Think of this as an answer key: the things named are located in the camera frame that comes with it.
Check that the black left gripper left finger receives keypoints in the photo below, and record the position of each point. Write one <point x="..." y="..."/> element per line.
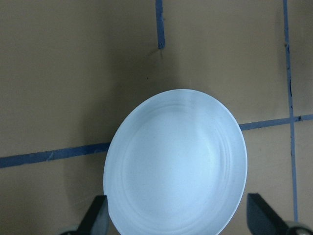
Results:
<point x="96" y="219"/>

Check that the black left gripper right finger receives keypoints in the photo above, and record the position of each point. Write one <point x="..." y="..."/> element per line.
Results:
<point x="262" y="219"/>

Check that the blue plate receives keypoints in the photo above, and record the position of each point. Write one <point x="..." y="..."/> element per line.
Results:
<point x="177" y="165"/>

